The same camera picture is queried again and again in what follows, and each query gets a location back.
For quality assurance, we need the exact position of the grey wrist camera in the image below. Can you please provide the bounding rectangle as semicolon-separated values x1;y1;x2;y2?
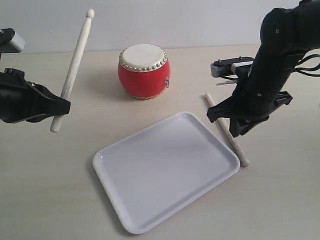
0;28;26;54
210;56;254;78

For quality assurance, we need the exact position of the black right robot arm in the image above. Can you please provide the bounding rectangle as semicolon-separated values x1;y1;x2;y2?
206;0;320;137

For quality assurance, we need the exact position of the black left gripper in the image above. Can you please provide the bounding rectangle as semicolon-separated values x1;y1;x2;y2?
0;68;71;124

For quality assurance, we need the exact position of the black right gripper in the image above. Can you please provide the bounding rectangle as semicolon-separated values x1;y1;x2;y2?
206;67;293;137

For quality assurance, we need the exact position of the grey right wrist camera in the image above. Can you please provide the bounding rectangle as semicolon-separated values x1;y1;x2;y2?
210;56;254;78

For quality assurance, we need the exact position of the wooden drumstick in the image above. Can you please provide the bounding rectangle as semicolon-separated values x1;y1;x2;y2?
49;8;96;133
204;92;251;168

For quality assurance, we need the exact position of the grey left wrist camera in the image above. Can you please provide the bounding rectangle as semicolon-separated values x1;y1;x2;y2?
0;28;26;54

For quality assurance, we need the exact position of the white rectangular plastic tray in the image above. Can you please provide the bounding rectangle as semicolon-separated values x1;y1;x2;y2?
92;111;240;235

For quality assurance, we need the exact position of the small red drum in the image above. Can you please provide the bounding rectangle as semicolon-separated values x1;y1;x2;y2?
117;43;171;100

